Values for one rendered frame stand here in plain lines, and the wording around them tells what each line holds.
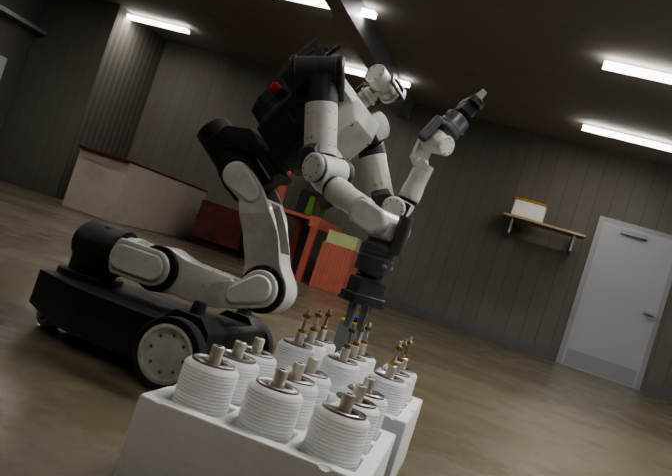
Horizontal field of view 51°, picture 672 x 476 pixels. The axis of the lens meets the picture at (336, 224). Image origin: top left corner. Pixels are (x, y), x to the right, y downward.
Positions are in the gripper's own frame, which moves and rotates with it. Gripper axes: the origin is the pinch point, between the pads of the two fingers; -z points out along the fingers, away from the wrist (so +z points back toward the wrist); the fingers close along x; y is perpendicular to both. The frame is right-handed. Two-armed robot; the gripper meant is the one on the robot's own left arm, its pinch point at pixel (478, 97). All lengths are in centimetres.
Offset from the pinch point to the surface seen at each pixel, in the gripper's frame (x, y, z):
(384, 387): 58, -20, 99
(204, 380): 96, 18, 123
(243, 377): 85, 11, 118
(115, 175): -742, 145, 53
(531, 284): -697, -369, -246
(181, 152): -990, 127, -67
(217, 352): 93, 19, 118
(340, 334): 11, -17, 91
